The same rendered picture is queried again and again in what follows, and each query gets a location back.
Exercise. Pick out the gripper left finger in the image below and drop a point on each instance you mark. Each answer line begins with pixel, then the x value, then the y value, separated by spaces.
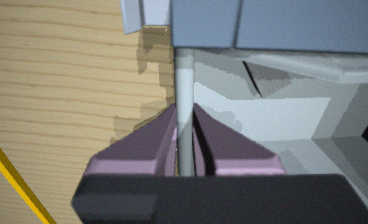
pixel 143 151

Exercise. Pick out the yellow bar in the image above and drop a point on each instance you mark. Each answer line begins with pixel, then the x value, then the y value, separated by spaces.
pixel 11 174

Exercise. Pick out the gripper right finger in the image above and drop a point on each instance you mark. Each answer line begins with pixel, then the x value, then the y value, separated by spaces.
pixel 227 152

